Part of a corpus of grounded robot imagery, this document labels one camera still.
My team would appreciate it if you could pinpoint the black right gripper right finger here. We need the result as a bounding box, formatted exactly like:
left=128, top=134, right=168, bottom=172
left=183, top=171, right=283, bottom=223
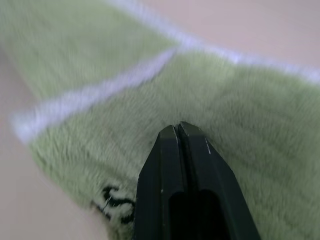
left=177, top=121, right=262, bottom=240

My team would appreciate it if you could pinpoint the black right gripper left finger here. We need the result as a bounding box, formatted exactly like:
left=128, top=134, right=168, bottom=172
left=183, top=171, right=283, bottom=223
left=132, top=124, right=188, bottom=240

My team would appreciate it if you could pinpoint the green towel with white stripes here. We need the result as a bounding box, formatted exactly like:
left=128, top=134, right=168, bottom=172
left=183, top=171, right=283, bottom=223
left=0, top=0, right=320, bottom=240

